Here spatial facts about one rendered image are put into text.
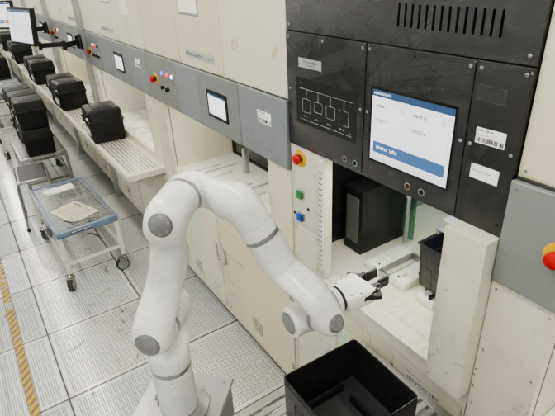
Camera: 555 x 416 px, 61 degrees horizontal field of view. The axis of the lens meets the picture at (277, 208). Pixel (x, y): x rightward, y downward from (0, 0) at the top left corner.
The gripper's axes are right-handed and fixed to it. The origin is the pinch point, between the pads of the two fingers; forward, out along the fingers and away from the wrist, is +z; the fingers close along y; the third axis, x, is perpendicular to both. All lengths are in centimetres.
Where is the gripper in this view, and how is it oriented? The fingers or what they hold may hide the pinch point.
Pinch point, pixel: (377, 278)
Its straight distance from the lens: 140.4
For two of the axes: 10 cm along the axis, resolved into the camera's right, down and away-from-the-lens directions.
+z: 8.3, -3.0, 4.8
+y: 5.6, 3.7, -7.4
